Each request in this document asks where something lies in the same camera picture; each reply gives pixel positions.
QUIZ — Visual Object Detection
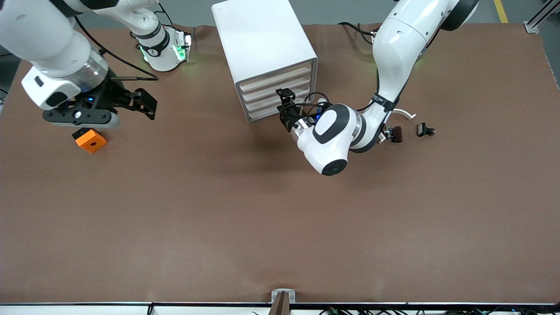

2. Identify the white plastic drawer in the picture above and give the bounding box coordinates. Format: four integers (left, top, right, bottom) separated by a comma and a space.
243, 82, 314, 112
241, 72, 313, 103
238, 61, 313, 93
246, 93, 315, 123

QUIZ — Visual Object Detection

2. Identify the orange black button housing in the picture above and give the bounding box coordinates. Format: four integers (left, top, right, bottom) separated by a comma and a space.
72, 127, 108, 154

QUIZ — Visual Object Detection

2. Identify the white drawer cabinet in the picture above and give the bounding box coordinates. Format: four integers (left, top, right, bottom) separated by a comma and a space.
211, 0, 319, 123

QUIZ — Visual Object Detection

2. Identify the metal base connector plate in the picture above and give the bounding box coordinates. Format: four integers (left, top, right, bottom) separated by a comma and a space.
173, 27, 194, 63

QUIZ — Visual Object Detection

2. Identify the dark brown small component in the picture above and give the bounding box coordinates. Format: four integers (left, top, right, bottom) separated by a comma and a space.
384, 125, 403, 144

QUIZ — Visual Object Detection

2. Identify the brown table mat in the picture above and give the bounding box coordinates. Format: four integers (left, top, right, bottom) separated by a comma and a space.
0, 23, 560, 305

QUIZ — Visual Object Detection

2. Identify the black base cable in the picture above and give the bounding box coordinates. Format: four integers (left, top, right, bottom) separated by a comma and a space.
337, 21, 378, 44
157, 3, 175, 28

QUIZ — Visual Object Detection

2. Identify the white curved plastic ring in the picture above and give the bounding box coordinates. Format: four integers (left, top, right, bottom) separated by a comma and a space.
377, 108, 417, 145

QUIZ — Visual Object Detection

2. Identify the grey metal edge bracket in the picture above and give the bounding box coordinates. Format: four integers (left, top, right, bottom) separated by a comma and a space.
271, 289, 296, 305

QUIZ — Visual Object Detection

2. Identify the aluminium frame post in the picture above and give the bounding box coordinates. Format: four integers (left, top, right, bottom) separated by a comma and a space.
524, 0, 560, 34

